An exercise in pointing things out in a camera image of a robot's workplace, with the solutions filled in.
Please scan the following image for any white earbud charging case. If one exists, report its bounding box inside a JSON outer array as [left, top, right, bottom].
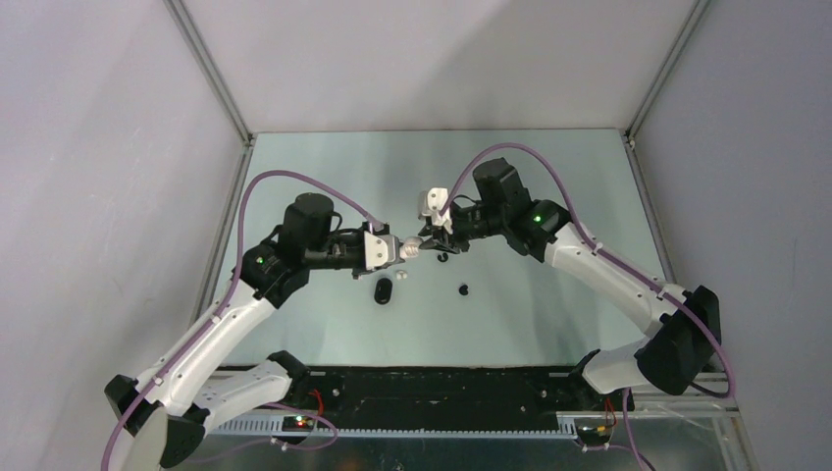
[[399, 236, 424, 260]]

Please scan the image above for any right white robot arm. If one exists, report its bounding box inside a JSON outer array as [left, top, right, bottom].
[[419, 158, 721, 410]]

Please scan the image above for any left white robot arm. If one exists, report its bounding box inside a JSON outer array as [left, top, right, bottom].
[[105, 193, 401, 470]]

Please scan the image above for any black earbud charging case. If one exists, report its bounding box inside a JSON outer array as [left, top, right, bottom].
[[373, 277, 393, 305]]

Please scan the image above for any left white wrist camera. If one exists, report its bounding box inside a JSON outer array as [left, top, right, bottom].
[[363, 226, 402, 272]]

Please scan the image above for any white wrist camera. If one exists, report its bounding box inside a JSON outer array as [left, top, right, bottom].
[[418, 187, 453, 235], [363, 226, 402, 272]]

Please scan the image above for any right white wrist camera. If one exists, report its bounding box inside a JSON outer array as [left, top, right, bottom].
[[418, 187, 453, 235]]

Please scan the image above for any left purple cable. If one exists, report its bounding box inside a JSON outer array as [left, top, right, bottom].
[[98, 170, 385, 471]]

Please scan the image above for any purple cable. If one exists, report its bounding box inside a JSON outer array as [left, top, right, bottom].
[[439, 142, 737, 471], [98, 170, 385, 471]]

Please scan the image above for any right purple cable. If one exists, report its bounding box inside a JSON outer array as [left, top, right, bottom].
[[439, 142, 737, 471]]

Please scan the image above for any left aluminium frame post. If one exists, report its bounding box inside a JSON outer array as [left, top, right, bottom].
[[163, 0, 253, 146]]

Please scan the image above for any aluminium frame post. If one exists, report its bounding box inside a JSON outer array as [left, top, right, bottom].
[[623, 0, 712, 149], [163, 0, 253, 146]]

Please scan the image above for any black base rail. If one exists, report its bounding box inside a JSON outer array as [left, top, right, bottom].
[[282, 365, 635, 433]]

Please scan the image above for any right aluminium frame post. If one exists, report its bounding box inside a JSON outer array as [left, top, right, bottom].
[[623, 0, 712, 149]]

